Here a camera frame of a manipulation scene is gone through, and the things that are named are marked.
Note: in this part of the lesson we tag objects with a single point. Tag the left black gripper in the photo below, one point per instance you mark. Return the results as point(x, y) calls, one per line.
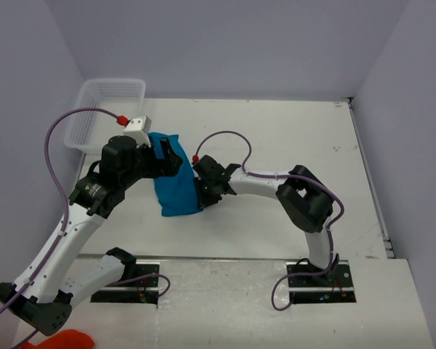
point(160, 160)

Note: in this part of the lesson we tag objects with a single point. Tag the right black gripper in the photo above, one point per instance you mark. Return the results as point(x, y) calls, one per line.
point(206, 180)

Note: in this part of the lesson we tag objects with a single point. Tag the blue t shirt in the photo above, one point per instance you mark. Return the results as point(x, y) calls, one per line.
point(176, 195)

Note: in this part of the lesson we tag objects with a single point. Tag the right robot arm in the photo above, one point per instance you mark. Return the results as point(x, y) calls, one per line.
point(304, 199)

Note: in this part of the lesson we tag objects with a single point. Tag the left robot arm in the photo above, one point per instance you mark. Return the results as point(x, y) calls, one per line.
point(43, 296)

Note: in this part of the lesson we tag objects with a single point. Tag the white plastic basket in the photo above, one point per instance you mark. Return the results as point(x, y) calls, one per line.
point(88, 131)

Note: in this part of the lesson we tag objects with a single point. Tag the orange t shirt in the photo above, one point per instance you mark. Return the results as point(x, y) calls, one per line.
point(67, 339)

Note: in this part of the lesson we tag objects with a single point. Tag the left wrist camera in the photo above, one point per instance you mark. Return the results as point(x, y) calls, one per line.
point(137, 128)

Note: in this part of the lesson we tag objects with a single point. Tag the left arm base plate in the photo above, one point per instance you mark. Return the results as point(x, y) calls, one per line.
point(137, 292)

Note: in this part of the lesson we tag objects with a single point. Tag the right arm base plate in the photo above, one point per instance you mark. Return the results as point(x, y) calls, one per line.
point(335, 287)

